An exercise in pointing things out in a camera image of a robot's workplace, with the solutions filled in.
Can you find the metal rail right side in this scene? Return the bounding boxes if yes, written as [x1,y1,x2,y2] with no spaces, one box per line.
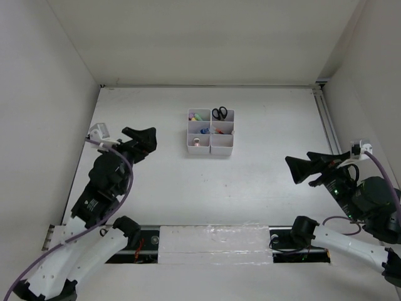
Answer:
[312,82,342,154]

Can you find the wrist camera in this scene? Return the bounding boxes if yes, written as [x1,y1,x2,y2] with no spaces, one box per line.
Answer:
[87,123,119,147]
[340,139,373,166]

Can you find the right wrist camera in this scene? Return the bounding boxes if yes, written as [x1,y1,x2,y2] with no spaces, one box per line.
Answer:
[340,139,373,166]

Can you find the metal front rail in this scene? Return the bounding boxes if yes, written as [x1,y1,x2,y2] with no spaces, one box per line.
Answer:
[42,224,333,255]

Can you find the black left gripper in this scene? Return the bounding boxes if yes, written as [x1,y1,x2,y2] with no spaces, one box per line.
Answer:
[100,127,158,193]

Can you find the metal rail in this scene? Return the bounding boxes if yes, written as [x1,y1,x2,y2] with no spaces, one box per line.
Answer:
[312,82,342,154]
[42,224,333,255]

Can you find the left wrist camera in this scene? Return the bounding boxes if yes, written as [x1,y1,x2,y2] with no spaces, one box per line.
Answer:
[87,123,119,147]

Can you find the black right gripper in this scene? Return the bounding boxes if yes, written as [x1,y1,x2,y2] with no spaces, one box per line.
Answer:
[284,149,361,219]

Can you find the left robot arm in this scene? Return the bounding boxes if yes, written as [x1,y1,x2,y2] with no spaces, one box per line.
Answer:
[4,123,157,300]

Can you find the white right organizer bin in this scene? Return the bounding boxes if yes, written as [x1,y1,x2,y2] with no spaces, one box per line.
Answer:
[211,109,234,156]

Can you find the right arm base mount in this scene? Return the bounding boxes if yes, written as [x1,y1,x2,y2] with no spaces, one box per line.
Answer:
[269,216,331,263]

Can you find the black handled scissors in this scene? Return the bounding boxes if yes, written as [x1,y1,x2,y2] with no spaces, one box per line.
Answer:
[211,106,228,121]

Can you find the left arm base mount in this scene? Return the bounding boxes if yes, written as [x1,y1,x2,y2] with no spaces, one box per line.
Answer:
[106,226,160,264]

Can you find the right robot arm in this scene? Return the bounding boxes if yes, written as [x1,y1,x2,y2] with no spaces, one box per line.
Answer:
[285,148,400,287]

